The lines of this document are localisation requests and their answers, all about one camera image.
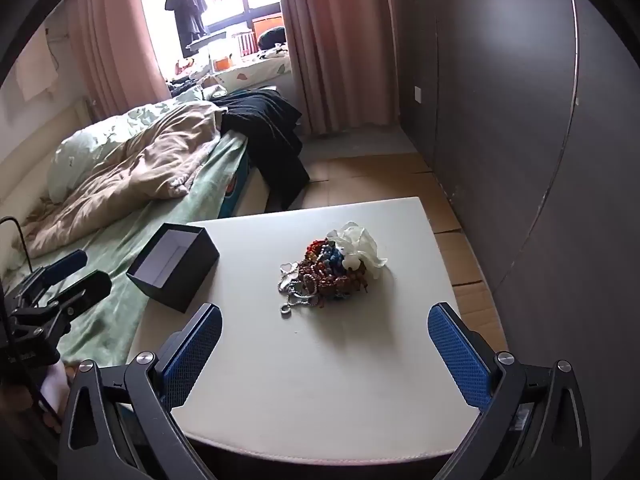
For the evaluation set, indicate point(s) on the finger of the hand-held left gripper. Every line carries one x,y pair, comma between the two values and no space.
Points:
82,292
65,262

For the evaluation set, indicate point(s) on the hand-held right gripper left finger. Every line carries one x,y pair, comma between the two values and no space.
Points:
195,355

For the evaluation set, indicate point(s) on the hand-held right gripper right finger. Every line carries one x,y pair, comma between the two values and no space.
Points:
457,355

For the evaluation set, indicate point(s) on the black jewelry box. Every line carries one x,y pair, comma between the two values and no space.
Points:
190,280

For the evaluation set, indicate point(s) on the white fabric scrunchie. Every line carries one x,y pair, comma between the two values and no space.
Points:
357,247

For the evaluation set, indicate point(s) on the green bed sheet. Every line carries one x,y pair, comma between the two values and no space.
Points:
115,245

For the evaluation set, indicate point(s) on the green leaf print pillow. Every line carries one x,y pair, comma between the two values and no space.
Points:
75,150

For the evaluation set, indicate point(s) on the beige duvet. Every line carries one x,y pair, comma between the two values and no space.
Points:
140,170

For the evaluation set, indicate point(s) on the blue printed box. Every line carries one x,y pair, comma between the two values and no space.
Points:
235,187

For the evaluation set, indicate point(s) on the black clothing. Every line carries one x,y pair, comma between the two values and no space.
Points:
270,140

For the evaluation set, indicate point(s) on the dark brown wardrobe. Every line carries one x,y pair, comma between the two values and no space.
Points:
525,135

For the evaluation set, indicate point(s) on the pink curtain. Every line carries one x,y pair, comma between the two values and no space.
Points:
115,35
340,45

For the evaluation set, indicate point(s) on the clear plastic container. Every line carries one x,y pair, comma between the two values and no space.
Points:
220,55

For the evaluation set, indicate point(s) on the printed window bench cushion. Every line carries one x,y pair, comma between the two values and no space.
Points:
255,70

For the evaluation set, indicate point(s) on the white radiator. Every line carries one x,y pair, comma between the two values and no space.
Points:
245,44

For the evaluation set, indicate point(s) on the hanging black clothes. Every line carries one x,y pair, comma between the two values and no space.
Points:
187,5

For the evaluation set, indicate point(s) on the white wall socket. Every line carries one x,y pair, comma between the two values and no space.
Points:
417,95

